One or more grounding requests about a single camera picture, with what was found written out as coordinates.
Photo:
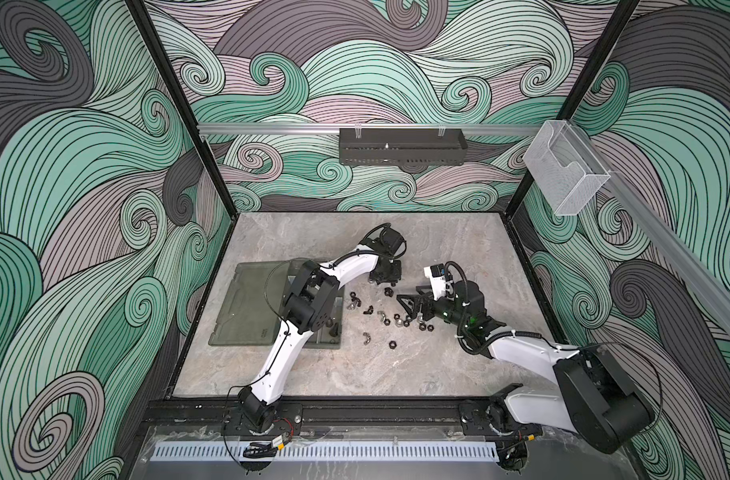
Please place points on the black corner frame post right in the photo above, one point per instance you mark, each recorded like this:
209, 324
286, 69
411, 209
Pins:
596, 60

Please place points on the green plastic organizer box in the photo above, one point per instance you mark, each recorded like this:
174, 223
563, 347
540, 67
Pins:
247, 315

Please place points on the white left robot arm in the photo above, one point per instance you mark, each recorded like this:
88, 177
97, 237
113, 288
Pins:
307, 308

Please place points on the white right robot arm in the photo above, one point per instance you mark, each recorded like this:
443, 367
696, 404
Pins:
593, 396

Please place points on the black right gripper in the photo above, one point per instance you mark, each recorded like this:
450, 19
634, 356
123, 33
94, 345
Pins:
427, 300

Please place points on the clear plastic wall bin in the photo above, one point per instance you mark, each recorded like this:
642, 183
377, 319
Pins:
566, 166

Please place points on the black corner frame post left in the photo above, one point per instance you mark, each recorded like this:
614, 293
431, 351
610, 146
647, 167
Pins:
154, 45

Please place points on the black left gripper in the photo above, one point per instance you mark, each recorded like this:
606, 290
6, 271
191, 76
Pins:
395, 277

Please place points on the aluminium wall rail right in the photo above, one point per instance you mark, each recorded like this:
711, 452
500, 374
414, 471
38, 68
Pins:
643, 192

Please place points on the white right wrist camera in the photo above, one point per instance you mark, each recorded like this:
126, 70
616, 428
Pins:
441, 281

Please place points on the black corner frame post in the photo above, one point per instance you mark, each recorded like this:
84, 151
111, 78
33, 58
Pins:
596, 60
154, 45

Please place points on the white slotted cable duct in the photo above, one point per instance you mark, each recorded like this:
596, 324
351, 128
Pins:
340, 451

